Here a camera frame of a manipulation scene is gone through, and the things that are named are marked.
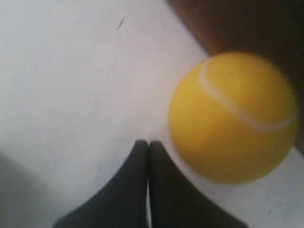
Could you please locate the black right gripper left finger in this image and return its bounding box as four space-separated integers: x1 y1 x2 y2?
53 140 149 228

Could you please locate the printed cardboard milk box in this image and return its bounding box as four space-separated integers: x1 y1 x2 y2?
163 0 304 152

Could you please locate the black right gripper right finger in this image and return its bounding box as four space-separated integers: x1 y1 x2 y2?
149 141 247 228

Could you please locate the yellow tennis ball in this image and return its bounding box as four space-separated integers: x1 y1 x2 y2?
169 52 299 184

